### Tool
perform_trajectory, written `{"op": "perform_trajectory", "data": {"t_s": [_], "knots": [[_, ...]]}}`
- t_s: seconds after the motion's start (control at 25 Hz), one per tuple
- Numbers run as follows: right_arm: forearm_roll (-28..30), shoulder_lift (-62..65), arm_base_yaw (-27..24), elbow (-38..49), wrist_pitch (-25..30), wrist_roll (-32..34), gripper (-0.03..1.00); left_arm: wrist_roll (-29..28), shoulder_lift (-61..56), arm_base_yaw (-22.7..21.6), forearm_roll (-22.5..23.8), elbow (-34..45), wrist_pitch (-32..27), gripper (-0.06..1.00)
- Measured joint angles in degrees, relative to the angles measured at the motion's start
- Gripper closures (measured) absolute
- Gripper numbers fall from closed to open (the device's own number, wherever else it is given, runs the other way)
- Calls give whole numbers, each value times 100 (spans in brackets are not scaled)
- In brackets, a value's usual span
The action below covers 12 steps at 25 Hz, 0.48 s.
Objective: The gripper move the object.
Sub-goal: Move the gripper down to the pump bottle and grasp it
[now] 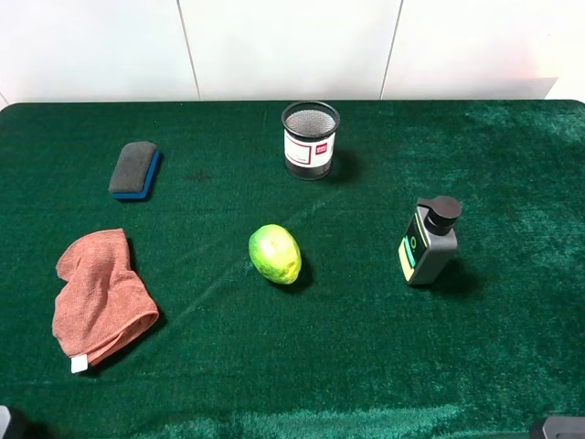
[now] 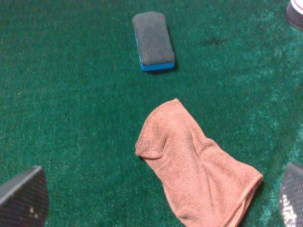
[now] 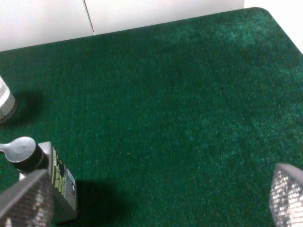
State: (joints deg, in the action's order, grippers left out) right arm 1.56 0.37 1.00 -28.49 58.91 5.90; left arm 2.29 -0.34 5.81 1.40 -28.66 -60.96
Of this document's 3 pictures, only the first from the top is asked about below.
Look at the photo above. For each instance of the orange folded cloth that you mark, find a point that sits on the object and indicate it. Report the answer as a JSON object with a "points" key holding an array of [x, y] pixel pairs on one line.
{"points": [[104, 305]]}

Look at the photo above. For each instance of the green velvet table cloth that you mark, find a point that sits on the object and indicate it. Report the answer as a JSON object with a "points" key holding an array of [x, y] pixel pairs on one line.
{"points": [[349, 350]]}

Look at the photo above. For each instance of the blue grey whiteboard eraser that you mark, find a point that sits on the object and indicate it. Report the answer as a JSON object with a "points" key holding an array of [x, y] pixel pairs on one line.
{"points": [[134, 171]]}

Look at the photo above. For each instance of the green yellow mango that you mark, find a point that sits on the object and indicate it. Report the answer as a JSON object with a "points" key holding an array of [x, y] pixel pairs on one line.
{"points": [[275, 254]]}

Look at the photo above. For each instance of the black mesh pen cup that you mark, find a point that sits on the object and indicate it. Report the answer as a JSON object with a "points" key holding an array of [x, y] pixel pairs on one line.
{"points": [[309, 129]]}

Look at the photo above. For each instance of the grey pump bottle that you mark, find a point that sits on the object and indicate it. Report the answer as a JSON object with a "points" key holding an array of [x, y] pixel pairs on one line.
{"points": [[430, 240]]}

